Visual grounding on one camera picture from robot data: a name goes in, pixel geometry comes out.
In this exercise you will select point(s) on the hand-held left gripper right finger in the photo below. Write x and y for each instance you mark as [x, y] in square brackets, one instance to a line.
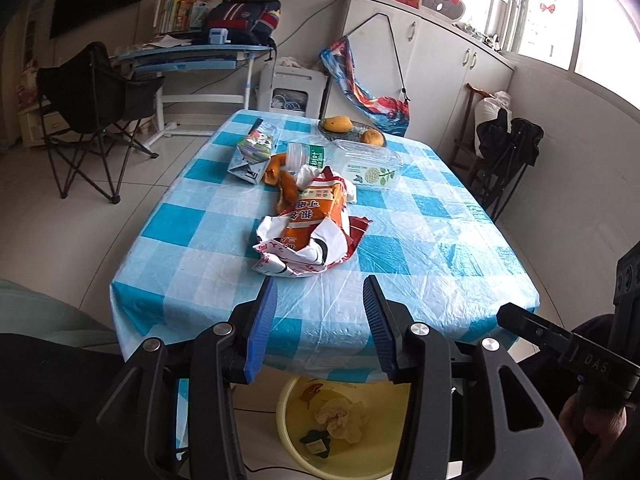
[378, 330]

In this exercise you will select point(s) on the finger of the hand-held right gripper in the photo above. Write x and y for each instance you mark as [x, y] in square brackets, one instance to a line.
[535, 330]

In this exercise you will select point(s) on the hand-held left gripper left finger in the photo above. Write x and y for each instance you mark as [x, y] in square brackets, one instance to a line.
[261, 330]

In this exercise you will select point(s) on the red and white plastic bag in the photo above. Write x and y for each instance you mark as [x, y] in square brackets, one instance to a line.
[295, 257]

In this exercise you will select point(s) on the yellow plastic basin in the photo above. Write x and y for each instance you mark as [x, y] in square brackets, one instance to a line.
[295, 442]

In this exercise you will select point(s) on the orange snack bag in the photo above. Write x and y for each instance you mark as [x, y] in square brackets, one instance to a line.
[312, 210]

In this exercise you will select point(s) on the printed milk carton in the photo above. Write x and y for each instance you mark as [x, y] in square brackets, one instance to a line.
[252, 152]

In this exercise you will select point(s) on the person's right hand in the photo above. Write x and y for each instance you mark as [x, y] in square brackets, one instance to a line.
[595, 425]

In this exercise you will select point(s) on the small orange peel scrap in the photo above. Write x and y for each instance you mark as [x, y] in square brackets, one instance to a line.
[311, 392]

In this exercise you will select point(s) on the crumpled tissue wad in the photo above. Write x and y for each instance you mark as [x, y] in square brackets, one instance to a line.
[345, 417]

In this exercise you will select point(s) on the blue checked plastic tablecloth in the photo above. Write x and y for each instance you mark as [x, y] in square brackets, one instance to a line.
[415, 240]

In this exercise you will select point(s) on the dark wrapper with label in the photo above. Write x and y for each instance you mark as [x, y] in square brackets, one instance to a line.
[315, 444]

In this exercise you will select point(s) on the clear plastic flower-label container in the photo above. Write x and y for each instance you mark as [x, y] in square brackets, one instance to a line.
[370, 170]

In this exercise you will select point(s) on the clear bottle with green label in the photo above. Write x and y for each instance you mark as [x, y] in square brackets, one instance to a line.
[312, 156]

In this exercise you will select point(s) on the black folded chair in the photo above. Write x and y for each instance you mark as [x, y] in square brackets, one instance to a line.
[515, 145]

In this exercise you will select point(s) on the grey fruit plate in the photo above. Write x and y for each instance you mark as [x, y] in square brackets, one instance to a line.
[356, 132]

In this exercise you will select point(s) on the dark wooden chair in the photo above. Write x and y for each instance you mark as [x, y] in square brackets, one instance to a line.
[467, 130]

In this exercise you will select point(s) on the grey green cushion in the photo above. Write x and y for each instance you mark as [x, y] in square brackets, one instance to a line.
[40, 315]

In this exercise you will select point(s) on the white sack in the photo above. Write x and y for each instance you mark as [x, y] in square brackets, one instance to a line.
[492, 107]

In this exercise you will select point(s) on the colourful printed bag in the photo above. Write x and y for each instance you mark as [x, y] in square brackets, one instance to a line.
[370, 100]

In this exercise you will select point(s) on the white plastic stool cabinet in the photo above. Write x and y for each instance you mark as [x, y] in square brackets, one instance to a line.
[295, 85]

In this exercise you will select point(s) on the white cloth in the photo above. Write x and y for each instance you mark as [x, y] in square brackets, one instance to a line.
[295, 62]

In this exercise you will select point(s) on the white storage cabinet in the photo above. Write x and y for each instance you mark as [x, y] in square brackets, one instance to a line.
[440, 60]

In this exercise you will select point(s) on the blue study desk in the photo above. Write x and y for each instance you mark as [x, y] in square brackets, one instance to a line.
[190, 57]

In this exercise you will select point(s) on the black folding camp chair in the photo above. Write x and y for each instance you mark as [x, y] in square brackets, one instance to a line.
[90, 95]

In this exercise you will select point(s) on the small white blue device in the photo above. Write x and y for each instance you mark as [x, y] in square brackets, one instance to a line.
[218, 36]

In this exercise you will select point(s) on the row of small cups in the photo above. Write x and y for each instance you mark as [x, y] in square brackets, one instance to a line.
[480, 35]

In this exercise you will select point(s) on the loose papers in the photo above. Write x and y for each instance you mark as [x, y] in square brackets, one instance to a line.
[160, 42]

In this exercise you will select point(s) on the white drawer cabinet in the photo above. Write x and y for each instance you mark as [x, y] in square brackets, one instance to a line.
[37, 120]

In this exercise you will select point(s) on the dark striped backpack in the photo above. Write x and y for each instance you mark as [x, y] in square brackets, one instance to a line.
[240, 17]

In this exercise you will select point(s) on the red bow window sticker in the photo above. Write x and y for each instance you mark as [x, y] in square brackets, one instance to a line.
[548, 8]

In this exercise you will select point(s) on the row of books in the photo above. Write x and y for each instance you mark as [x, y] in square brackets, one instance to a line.
[170, 12]

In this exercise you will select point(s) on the white grey mouse-shaped cushion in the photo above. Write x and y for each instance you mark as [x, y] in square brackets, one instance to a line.
[442, 5]

